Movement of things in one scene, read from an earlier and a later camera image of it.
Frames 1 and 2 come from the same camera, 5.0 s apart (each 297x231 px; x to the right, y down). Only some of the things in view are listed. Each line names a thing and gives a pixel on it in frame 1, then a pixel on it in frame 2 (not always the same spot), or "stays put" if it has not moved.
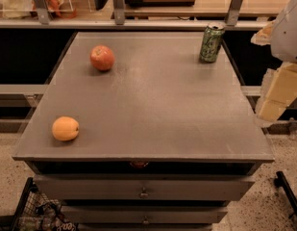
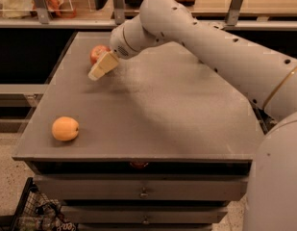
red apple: [102, 58] stays put
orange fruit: [65, 128] stays put
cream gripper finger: [284, 88] -> [123, 41]
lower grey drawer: [143, 214] stays put
